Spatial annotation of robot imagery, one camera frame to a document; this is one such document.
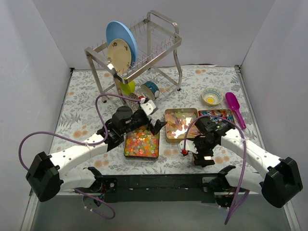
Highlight tin of star candies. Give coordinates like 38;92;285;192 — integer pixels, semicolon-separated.
124;126;159;160

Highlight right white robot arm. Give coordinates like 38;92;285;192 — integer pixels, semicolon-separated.
186;115;303;208

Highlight tin of lollipop candies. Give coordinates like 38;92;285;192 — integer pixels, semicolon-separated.
198;109;235;124

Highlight steel dish rack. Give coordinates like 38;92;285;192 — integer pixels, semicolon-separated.
85;10;182;101

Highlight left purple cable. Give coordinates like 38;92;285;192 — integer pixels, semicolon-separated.
18;93;145;220

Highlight yellow teal patterned bowl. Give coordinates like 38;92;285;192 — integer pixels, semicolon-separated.
201;88;223;106

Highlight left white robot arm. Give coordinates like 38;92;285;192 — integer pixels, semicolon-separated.
26;103;166;202

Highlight floral table mat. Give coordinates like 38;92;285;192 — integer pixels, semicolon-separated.
56;66;263;175

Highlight lime green bowl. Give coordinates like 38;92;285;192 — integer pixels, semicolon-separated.
120;80;136;95

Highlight teal rimmed bowl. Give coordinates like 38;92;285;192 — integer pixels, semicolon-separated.
141;81;160;101

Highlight tin of popsicle candies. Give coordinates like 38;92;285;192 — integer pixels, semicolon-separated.
165;108;198;143

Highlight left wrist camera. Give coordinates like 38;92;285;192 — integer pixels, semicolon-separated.
139;98;158;116

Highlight blue plate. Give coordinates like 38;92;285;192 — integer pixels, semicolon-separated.
106;21;138;74

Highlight brown patterned bowl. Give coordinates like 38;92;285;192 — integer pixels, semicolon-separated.
127;92;145;110

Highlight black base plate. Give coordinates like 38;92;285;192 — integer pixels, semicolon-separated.
79;173;235;203

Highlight cream plate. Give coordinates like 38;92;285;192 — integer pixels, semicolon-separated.
107;38;132;75

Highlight magenta plastic scoop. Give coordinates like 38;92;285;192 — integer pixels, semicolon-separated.
225;92;246;129

